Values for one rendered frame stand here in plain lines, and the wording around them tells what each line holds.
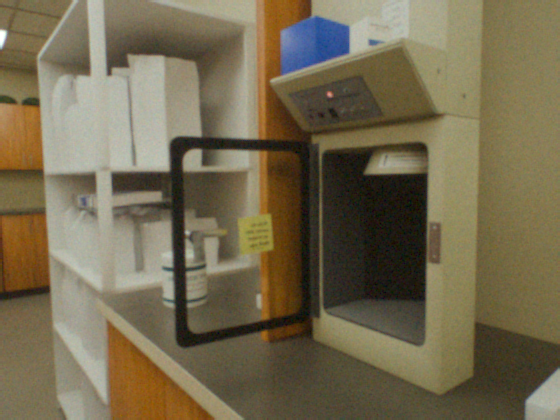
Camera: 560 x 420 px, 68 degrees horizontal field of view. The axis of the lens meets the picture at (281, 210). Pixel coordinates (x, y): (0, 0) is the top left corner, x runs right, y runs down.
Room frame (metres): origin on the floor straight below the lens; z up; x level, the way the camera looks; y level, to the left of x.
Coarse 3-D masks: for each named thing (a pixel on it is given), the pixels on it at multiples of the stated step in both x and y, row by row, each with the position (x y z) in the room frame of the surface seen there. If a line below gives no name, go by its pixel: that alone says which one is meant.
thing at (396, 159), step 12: (420, 144) 0.78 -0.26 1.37; (372, 156) 0.85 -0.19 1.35; (384, 156) 0.80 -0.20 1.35; (396, 156) 0.79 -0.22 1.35; (408, 156) 0.78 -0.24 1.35; (420, 156) 0.77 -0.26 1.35; (372, 168) 0.82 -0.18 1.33; (384, 168) 0.79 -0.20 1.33; (396, 168) 0.78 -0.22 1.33; (408, 168) 0.77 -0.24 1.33; (420, 168) 0.77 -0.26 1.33
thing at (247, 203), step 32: (192, 160) 0.78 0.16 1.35; (224, 160) 0.81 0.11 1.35; (256, 160) 0.85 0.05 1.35; (288, 160) 0.88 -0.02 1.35; (192, 192) 0.78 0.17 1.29; (224, 192) 0.81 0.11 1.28; (256, 192) 0.85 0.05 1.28; (288, 192) 0.88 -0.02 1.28; (192, 224) 0.78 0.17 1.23; (224, 224) 0.81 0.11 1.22; (256, 224) 0.84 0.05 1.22; (288, 224) 0.88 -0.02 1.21; (192, 256) 0.78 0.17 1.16; (224, 256) 0.81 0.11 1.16; (256, 256) 0.84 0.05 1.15; (288, 256) 0.88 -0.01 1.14; (192, 288) 0.78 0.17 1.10; (224, 288) 0.81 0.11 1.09; (256, 288) 0.84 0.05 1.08; (288, 288) 0.88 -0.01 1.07; (192, 320) 0.77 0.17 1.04; (224, 320) 0.81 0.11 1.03; (256, 320) 0.84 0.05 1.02
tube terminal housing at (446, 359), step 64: (320, 0) 0.91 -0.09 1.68; (384, 0) 0.78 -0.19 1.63; (448, 0) 0.68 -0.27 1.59; (448, 64) 0.68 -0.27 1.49; (384, 128) 0.77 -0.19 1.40; (448, 128) 0.68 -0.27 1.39; (320, 192) 0.91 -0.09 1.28; (448, 192) 0.69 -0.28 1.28; (320, 256) 0.91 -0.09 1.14; (448, 256) 0.69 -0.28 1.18; (320, 320) 0.91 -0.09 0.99; (448, 320) 0.69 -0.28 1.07; (448, 384) 0.69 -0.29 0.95
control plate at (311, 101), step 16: (352, 80) 0.72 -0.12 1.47; (304, 96) 0.82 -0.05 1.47; (320, 96) 0.79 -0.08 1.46; (336, 96) 0.77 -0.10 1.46; (352, 96) 0.74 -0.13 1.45; (368, 96) 0.72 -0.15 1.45; (304, 112) 0.86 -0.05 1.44; (336, 112) 0.80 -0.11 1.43; (352, 112) 0.78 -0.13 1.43; (368, 112) 0.75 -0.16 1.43
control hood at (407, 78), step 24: (384, 48) 0.63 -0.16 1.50; (408, 48) 0.62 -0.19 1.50; (432, 48) 0.65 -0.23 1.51; (312, 72) 0.76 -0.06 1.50; (336, 72) 0.73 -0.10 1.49; (360, 72) 0.69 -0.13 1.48; (384, 72) 0.67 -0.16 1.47; (408, 72) 0.64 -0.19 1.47; (432, 72) 0.65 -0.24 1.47; (288, 96) 0.85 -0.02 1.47; (384, 96) 0.70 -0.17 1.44; (408, 96) 0.67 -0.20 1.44; (432, 96) 0.66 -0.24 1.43; (360, 120) 0.78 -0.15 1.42; (384, 120) 0.75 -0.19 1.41
